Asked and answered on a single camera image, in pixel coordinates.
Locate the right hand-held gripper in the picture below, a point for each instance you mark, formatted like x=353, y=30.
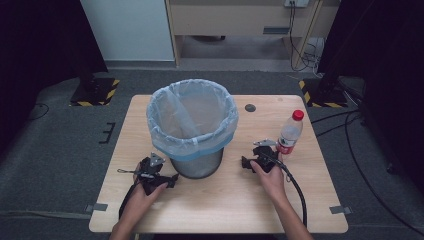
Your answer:
x=265, y=160

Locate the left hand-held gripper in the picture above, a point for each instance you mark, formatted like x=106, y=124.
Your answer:
x=150, y=178

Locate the clear plastic bottle red cap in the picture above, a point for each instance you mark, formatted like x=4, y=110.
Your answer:
x=290, y=133

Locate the grey metal trash bin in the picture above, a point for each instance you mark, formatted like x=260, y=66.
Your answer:
x=198, y=165

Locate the person's right hand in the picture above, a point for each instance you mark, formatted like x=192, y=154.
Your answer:
x=275, y=183

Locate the person's left hand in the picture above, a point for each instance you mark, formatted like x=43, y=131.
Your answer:
x=141, y=203

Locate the grey round table cap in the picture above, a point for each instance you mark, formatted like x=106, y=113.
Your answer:
x=250, y=107

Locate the grey tape piece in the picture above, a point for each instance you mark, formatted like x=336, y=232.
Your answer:
x=96, y=207
x=340, y=210

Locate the light blue plastic bin bag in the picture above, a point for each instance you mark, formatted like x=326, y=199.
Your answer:
x=191, y=120

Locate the black stand base hazard stripes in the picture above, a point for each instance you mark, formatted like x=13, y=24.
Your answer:
x=325, y=95
x=95, y=93

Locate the black curtain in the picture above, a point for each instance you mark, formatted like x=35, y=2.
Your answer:
x=40, y=50
x=383, y=66

